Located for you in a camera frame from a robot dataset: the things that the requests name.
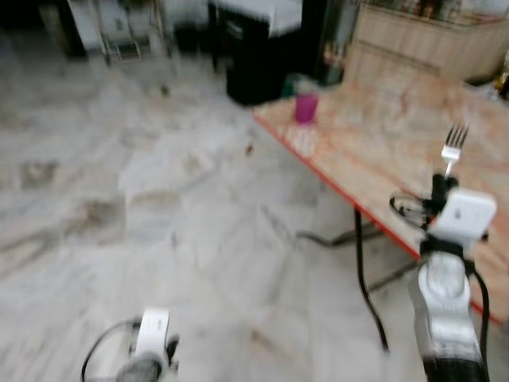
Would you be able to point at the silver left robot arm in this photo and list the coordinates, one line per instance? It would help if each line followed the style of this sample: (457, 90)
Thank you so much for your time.
(139, 370)

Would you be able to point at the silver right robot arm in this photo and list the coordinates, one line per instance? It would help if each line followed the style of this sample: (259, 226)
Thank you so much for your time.
(441, 294)

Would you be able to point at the light wooden cabinet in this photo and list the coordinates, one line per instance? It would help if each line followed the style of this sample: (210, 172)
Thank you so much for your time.
(429, 48)

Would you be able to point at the pink plastic cup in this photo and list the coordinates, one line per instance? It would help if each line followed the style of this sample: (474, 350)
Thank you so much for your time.
(306, 107)

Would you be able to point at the black cabinet with white top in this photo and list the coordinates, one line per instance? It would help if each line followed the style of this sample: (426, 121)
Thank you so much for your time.
(254, 68)

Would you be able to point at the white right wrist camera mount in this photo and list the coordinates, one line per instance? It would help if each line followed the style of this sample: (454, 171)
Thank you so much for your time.
(465, 213)

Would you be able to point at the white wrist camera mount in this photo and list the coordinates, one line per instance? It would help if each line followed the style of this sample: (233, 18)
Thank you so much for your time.
(153, 330)
(465, 213)

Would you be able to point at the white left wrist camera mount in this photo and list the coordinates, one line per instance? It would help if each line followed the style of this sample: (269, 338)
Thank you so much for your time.
(153, 330)

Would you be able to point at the black metal table frame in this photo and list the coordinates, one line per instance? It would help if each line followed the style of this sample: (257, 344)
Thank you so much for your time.
(359, 247)

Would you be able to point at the metal frame chair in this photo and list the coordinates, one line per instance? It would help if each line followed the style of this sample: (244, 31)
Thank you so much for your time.
(119, 36)

